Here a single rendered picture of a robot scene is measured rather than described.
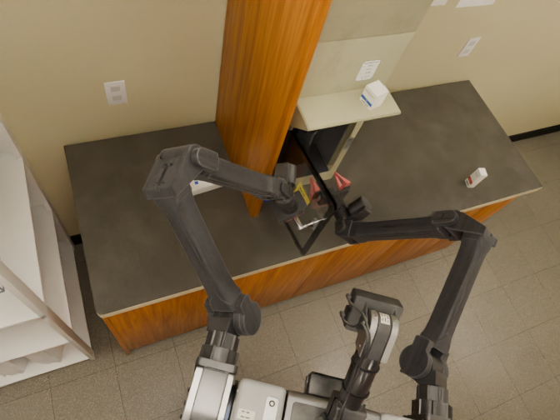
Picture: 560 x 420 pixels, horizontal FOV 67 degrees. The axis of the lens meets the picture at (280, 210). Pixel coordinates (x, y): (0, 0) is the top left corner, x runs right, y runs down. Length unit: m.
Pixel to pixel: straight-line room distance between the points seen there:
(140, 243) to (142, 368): 0.99
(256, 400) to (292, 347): 1.63
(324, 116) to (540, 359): 2.41
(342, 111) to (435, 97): 1.18
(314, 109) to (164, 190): 0.61
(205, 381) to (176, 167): 0.43
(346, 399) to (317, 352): 1.74
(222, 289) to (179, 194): 0.24
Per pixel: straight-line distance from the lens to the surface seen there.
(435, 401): 1.09
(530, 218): 3.71
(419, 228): 1.28
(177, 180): 0.82
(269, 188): 1.13
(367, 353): 0.78
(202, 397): 0.93
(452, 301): 1.14
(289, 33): 1.08
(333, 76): 1.29
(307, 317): 2.59
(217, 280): 0.93
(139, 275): 1.58
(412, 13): 1.27
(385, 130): 2.13
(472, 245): 1.18
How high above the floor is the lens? 2.43
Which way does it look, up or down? 60 degrees down
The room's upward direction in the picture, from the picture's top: 23 degrees clockwise
